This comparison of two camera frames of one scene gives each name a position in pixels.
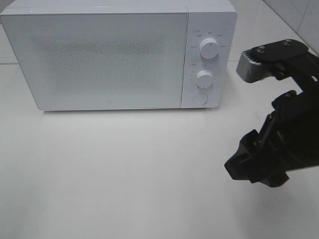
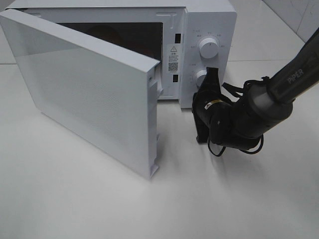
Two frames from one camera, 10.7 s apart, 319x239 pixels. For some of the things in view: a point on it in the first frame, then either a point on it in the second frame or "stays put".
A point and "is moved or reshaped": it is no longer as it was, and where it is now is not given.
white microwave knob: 209,48 stays put
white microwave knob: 204,78 stays put
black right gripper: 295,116 → 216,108
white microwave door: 101,60 is moved or reshaped
